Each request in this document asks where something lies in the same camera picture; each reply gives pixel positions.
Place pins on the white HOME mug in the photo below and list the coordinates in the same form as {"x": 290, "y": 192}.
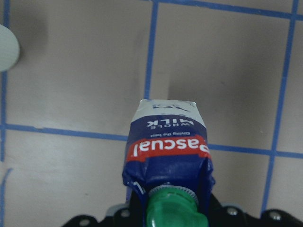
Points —
{"x": 9, "y": 49}

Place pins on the blue white milk carton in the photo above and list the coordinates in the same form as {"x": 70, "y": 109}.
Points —
{"x": 168, "y": 164}

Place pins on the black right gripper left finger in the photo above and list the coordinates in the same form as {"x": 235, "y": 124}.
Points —
{"x": 129, "y": 214}

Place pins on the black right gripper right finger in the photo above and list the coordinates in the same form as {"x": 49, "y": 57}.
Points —
{"x": 232, "y": 216}

